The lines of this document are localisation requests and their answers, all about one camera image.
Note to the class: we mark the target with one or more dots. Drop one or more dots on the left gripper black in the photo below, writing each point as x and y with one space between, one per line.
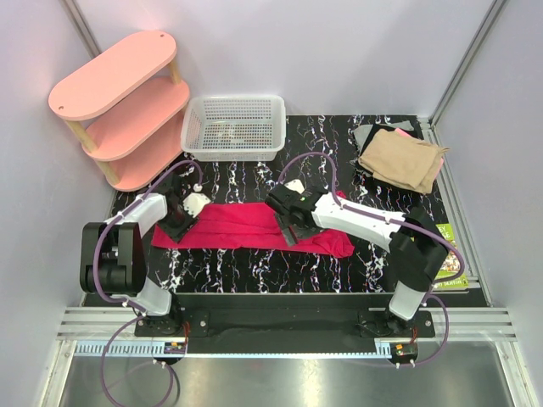
176 233

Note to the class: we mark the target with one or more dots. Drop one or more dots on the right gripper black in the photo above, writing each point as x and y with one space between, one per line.
289 235

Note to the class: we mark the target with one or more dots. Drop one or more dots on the red t shirt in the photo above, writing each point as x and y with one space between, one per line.
249 225

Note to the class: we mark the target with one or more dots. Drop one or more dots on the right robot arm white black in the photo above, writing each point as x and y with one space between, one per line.
416 250

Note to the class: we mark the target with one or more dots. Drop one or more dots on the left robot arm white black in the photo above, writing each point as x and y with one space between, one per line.
113 261

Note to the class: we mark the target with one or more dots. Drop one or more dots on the white perforated plastic basket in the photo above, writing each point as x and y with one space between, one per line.
234 128

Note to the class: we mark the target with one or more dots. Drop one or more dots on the grey folded cloth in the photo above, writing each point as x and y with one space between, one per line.
363 134

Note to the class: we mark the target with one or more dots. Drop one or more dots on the folded beige t shirt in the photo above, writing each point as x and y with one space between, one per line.
403 161

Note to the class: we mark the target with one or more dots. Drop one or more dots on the pink three-tier shelf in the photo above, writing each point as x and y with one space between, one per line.
126 108

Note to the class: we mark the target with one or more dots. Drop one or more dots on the green treehouse book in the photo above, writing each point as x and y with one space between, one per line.
451 265

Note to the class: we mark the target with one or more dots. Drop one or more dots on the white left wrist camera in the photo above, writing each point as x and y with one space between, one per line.
194 203

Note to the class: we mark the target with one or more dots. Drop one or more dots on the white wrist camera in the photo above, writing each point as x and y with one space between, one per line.
194 203
295 185

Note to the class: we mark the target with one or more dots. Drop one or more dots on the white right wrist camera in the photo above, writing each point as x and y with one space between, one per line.
295 185

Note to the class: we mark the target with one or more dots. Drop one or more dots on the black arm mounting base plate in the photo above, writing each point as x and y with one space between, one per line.
360 319

